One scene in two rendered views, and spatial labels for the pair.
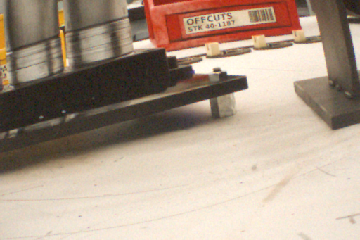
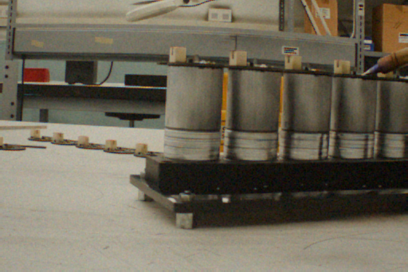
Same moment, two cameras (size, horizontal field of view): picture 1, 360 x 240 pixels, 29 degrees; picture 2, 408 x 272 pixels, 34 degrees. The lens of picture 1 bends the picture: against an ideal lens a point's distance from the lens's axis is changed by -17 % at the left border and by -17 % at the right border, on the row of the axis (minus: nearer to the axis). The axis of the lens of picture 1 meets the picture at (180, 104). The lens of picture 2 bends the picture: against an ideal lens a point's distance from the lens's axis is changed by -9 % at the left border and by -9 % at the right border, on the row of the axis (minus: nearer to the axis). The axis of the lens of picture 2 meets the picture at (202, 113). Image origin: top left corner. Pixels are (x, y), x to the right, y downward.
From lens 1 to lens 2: 0.11 m
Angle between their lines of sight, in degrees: 10
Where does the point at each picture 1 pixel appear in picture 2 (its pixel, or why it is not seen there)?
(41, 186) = (380, 232)
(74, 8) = (386, 115)
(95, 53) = (395, 151)
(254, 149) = not seen: outside the picture
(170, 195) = not seen: outside the picture
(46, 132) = (378, 198)
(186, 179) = not seen: outside the picture
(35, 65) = (358, 148)
